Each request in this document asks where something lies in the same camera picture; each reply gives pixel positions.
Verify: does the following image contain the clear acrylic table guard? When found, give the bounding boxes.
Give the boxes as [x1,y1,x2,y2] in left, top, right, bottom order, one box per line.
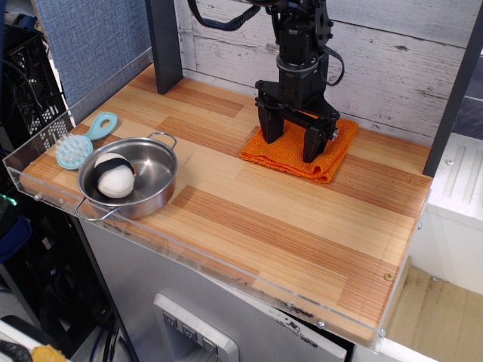
[10,108,430,347]

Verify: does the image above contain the white black plush ball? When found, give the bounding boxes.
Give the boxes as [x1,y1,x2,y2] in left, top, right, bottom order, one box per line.
[92,152,137,198]

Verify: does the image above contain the dark grey post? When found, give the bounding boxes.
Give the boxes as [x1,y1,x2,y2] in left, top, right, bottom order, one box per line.
[423,5,482,177]
[145,0,183,94]

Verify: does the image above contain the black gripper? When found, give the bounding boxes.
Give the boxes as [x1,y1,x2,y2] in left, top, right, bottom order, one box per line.
[256,62,339,163]

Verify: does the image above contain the black perforated crate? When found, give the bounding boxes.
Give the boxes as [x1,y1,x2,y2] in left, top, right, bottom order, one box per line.
[1,31,66,149]

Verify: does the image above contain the light blue scrub brush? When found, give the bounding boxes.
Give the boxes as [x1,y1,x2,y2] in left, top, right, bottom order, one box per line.
[56,112,118,170]

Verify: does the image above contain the stainless steel pot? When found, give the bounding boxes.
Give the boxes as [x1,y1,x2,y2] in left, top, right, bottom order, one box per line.
[75,131,178,222]

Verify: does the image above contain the white toy cabinet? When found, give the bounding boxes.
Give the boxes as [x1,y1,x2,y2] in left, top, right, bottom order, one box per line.
[408,133,482,294]

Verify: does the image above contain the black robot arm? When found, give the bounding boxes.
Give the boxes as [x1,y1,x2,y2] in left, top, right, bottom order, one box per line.
[256,1,340,163]

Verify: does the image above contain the dark grey left post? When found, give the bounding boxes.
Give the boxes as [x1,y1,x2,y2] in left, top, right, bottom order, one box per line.
[145,0,183,94]

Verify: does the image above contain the dark grey right post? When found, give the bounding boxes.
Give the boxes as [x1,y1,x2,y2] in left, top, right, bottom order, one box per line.
[423,5,482,177]

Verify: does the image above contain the orange cloth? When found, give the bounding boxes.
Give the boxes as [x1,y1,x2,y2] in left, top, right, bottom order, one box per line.
[240,119,359,184]

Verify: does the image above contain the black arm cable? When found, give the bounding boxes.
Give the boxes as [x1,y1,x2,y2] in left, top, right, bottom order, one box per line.
[187,0,346,87]

